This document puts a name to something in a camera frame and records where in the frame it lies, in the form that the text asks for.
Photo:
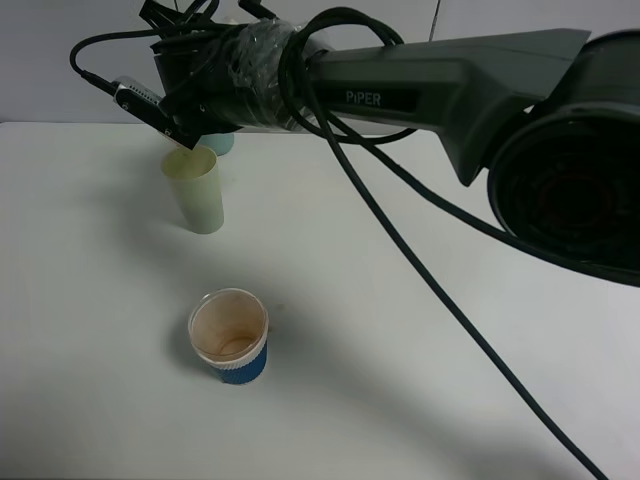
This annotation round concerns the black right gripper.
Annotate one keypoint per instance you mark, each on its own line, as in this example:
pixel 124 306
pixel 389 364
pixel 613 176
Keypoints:
pixel 191 60

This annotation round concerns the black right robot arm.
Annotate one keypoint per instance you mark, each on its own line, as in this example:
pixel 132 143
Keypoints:
pixel 552 115

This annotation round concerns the teal plastic cup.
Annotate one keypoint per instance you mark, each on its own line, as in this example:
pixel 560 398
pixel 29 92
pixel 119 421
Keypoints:
pixel 220 143

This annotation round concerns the pale yellow plastic cup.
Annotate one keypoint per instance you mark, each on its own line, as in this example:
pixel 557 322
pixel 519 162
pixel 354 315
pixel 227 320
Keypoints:
pixel 193 177

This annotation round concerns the glass cup with blue sleeve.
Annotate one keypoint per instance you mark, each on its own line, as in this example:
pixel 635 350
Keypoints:
pixel 228 330

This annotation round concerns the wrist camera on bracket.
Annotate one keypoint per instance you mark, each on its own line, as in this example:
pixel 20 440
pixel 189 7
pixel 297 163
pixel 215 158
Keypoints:
pixel 140 102

